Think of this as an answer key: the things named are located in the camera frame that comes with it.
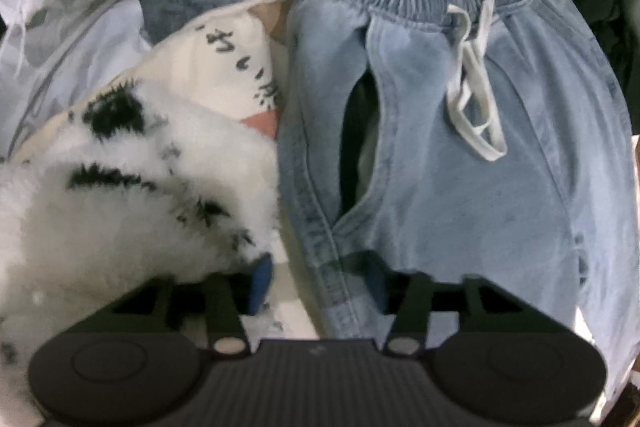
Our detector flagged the black cloth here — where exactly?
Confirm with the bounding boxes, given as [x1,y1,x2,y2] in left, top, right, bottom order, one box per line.
[575,0,637,94]

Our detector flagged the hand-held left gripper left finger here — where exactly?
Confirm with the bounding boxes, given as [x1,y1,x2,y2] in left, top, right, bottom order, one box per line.
[107,253,276,355]

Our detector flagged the blue denim pants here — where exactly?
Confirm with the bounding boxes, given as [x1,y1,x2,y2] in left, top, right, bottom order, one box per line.
[277,0,640,403]

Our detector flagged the white fluffy black-spotted garment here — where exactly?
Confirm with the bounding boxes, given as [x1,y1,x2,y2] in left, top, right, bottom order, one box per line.
[0,79,281,410]

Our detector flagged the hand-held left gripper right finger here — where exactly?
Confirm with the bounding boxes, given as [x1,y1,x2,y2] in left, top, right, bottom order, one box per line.
[367,257,531,355]

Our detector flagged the cream bear print blanket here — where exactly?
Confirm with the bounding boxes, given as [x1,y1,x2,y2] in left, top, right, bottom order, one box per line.
[10,0,323,344]

